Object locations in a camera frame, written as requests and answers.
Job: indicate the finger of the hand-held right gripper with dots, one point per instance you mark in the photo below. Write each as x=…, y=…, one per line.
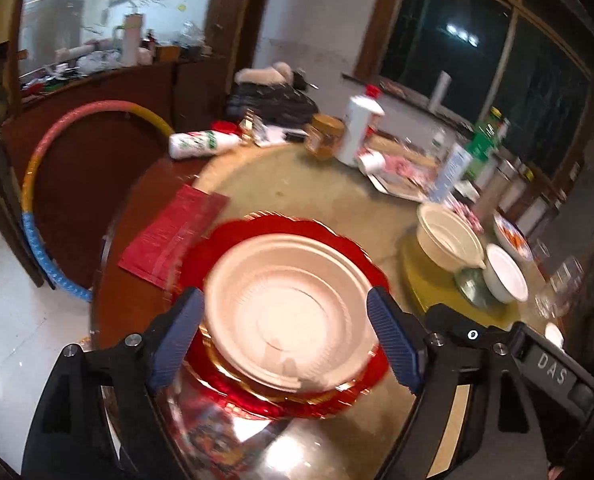
x=457, y=322

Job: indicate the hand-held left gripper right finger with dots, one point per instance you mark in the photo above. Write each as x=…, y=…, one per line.
x=392, y=345

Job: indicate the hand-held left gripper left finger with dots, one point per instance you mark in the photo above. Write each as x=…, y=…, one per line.
x=177, y=340

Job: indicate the small white foam bowl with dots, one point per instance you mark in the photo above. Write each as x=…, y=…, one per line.
x=504, y=275

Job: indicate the small beige plastic bowl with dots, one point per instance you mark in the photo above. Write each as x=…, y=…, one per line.
x=447, y=235

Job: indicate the red scalloped glass plate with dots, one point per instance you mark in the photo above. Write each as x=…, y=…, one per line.
x=257, y=407
x=227, y=240

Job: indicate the silver metal disc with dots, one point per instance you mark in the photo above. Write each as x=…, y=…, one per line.
x=469, y=287

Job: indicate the gold glitter turntable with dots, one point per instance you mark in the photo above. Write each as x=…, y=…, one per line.
x=427, y=285

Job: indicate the clear glass pitcher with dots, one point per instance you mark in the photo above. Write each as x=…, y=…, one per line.
x=562, y=285

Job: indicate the blue rimmed white plate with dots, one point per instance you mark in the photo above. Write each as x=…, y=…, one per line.
x=527, y=255

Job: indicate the orange fried food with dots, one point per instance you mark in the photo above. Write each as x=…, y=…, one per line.
x=513, y=236

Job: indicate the red paper packet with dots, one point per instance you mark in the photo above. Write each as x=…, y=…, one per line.
x=172, y=235

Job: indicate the pink wrapped candies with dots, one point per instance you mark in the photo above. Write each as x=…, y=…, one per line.
x=469, y=217

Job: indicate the stainless steel thermos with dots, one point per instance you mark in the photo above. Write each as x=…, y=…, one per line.
x=502, y=185

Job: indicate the wooden cutting board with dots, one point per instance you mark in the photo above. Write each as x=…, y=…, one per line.
x=392, y=185

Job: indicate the white tube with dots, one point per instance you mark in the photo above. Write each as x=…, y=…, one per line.
x=452, y=170

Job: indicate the pink meat slices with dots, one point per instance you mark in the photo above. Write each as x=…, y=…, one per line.
x=409, y=166

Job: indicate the green plastic bottle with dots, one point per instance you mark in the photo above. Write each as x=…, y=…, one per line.
x=482, y=145

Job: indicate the small white cup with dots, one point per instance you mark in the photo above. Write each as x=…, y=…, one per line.
x=372, y=161

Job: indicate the multicolour hula hoop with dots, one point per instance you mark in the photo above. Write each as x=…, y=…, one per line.
x=32, y=220

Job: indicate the white green glue bottle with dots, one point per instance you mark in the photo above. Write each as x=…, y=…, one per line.
x=202, y=143

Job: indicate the dark wooden sideboard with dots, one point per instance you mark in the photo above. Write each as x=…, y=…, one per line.
x=87, y=160

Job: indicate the small gold perfume bottle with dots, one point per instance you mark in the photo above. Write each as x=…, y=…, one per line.
x=248, y=132

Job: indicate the amber jar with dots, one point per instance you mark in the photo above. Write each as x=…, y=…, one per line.
x=323, y=136

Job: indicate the white liquor bottle red cap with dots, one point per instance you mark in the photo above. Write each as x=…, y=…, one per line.
x=359, y=125

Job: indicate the dark jacket with fur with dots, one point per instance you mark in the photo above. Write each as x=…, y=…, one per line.
x=272, y=102

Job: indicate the dark window with grille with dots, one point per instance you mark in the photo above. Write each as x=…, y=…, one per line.
x=427, y=50

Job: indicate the tall white flask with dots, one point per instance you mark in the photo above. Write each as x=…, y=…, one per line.
x=131, y=40

